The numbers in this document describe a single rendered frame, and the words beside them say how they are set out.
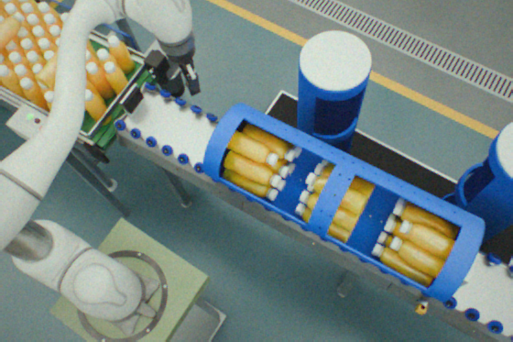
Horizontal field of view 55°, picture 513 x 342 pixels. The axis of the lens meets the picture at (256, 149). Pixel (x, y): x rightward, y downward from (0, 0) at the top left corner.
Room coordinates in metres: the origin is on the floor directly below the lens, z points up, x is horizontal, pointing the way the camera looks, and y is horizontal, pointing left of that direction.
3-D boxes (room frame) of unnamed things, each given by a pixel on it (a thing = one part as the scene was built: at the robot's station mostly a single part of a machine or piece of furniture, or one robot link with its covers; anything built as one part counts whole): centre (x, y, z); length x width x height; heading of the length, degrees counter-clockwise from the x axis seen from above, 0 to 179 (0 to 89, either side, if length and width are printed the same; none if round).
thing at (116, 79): (1.16, 0.52, 0.99); 0.07 x 0.07 x 0.18
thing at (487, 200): (0.57, -0.97, 0.59); 0.28 x 0.28 x 0.88
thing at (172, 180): (0.95, 0.44, 0.31); 0.06 x 0.06 x 0.63; 52
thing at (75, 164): (0.95, 0.79, 0.50); 0.04 x 0.04 x 1.00; 52
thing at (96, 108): (1.05, 0.60, 0.99); 0.07 x 0.07 x 0.18
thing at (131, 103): (1.05, 0.45, 0.99); 0.10 x 0.02 x 0.12; 142
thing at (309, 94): (1.07, -0.36, 0.59); 0.28 x 0.28 x 0.88
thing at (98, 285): (0.30, 0.50, 1.23); 0.18 x 0.16 x 0.22; 51
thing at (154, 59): (1.23, 0.36, 0.95); 0.10 x 0.07 x 0.10; 142
